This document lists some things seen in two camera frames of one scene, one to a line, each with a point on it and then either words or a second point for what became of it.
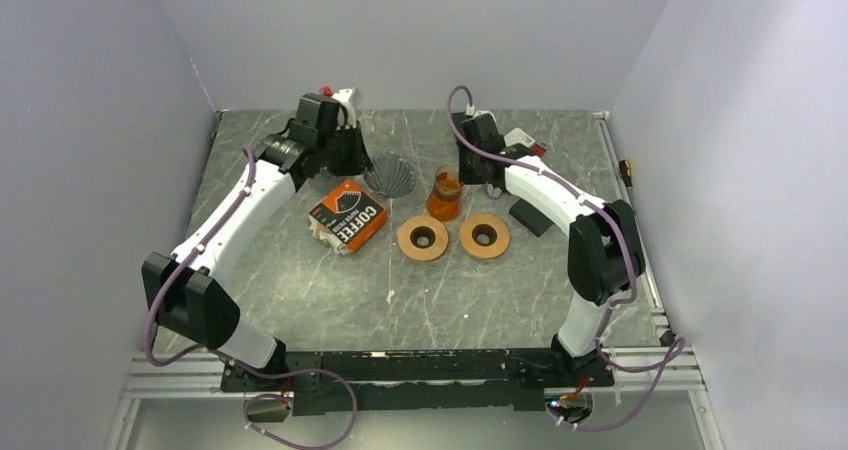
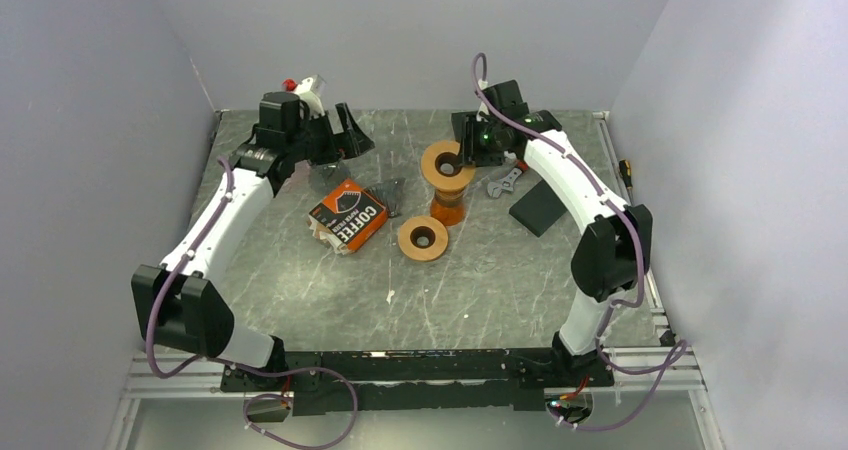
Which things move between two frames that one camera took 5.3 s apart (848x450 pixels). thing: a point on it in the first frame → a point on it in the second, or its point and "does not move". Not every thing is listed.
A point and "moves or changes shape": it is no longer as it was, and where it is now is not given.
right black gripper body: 468,159 → 492,153
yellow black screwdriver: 626,173 does not move
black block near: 530,218 does not move
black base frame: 395,381 does not move
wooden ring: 488,224 → 444,183
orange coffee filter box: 347,217 does not move
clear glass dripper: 390,175 moves or changes shape
